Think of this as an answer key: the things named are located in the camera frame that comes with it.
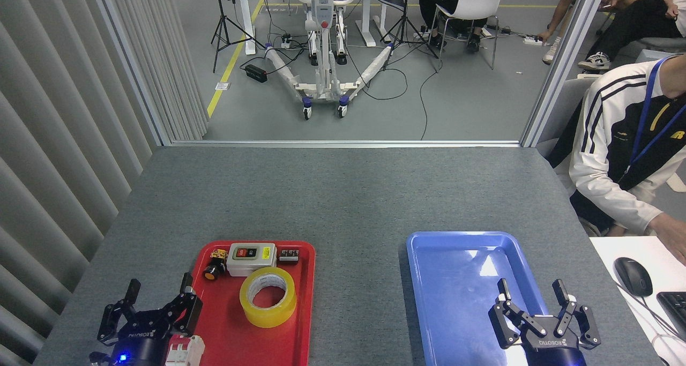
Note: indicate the white side desk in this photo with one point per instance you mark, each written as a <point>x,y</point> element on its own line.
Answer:
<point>605,301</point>

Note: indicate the grey vertical blinds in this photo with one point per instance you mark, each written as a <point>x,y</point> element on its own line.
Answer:
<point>177,60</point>

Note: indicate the white red circuit breaker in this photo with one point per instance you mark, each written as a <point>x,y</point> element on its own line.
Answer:
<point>185,352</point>

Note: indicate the black keyboard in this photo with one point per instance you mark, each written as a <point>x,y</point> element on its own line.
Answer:
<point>675,312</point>

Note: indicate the black tripod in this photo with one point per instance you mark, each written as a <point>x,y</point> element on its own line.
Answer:
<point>405,7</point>
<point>219,7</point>

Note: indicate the blue plastic tray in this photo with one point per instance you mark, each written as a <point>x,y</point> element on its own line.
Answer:
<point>455,301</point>

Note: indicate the black computer mouse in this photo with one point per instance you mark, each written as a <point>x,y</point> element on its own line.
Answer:
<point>633,277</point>

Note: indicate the person seated on white chair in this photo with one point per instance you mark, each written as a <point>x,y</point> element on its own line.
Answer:
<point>434,1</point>

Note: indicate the yellow tape roll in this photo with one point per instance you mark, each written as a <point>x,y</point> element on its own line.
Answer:
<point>268,315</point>

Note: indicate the grey office chair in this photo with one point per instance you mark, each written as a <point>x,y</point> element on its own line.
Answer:
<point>568,103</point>

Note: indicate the small black terminal block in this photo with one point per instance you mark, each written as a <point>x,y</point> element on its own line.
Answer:
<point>288,256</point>

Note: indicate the grey seat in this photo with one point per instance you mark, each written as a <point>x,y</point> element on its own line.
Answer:
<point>659,44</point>

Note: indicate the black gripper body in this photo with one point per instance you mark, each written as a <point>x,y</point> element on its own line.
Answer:
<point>142,344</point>
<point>552,350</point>

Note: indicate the white push button switch box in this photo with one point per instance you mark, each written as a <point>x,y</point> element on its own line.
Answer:
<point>251,265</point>

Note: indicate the white power strip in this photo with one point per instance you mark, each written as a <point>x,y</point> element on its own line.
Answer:
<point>533,40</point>

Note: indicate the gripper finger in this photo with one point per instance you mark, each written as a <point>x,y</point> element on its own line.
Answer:
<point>506,320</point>
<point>115,318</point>
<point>186,310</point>
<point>585,326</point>

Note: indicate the person's hand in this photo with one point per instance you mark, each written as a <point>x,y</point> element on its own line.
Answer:
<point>672,237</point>

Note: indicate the grey ribbed panel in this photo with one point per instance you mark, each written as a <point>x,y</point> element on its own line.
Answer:
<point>53,141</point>

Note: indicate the white wheeled stand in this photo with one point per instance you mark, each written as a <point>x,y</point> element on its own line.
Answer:
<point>324,12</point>

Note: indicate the person with white shoes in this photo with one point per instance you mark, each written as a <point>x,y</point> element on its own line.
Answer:
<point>550,52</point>

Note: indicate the silver frame post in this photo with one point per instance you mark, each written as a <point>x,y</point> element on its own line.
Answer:
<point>134,71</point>
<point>563,60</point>

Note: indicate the red plastic tray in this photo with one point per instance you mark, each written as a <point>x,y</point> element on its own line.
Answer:
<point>241,344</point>

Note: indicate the black power adapter box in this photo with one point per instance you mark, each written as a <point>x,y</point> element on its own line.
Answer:
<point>256,73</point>

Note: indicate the white floor plate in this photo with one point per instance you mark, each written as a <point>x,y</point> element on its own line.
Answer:
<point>222,86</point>

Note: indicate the black yellow push button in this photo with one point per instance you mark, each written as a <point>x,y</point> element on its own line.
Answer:
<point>213,269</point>

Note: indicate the silver frame rail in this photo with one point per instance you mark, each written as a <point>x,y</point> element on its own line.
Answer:
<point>343,143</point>

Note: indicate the person in black trousers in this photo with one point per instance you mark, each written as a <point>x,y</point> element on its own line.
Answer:
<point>632,23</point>

